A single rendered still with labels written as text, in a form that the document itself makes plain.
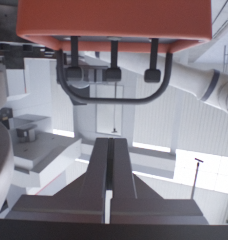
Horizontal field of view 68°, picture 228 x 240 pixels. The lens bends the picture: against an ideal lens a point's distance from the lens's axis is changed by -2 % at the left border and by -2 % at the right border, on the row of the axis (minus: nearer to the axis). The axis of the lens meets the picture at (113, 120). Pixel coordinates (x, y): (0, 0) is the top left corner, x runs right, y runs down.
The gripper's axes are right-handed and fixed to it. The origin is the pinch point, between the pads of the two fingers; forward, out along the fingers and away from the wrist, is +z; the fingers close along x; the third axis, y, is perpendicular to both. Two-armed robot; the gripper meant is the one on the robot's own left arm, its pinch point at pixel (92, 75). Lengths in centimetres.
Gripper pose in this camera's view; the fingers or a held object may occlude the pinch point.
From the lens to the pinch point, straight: 37.6
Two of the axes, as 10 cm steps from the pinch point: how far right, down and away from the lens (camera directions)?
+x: 9.3, -0.7, 3.6
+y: 0.3, -9.6, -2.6
